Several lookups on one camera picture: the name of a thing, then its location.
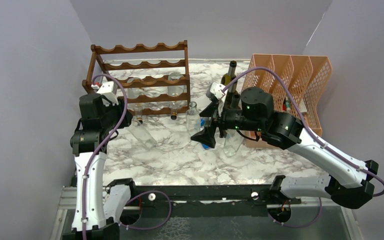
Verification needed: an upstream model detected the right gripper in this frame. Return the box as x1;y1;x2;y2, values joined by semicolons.
191;100;264;149

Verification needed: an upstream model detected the clear glass bottle top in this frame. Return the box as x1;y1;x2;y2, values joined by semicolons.
223;129;244;157

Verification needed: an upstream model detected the green wine bottle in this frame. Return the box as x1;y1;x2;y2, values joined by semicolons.
221;60;237;95
226;93;241;110

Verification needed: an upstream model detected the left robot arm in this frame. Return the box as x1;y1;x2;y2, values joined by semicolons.
61;93;137;240

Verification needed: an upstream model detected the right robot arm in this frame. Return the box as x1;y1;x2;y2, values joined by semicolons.
191;87;379;209

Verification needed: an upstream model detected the wooden wine rack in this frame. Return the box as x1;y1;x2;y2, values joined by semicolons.
81;40;191;116

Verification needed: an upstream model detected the blue grey stamp cap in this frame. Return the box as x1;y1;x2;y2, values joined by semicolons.
201;143;210;150

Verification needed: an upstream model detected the peach plastic file organizer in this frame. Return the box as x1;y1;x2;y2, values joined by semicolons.
242;53;332;136

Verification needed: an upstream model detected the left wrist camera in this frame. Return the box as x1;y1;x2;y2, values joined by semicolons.
91;81;119;107

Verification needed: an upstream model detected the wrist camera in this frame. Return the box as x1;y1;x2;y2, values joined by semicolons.
91;81;119;107
205;82;226;102

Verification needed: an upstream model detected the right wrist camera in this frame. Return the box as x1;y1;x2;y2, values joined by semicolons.
205;82;226;102

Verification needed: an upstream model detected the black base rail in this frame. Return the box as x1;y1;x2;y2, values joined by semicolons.
126;181;301;218

